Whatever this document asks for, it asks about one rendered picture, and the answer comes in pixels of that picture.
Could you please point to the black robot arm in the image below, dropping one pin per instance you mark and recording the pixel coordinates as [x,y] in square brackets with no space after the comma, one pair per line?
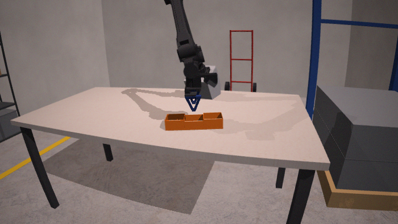
[189,53]

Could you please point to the orange rack of bins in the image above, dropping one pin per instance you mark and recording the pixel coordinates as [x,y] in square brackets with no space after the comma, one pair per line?
[194,122]

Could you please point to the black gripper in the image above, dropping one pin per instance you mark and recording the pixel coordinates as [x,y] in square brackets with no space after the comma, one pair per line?
[188,89]

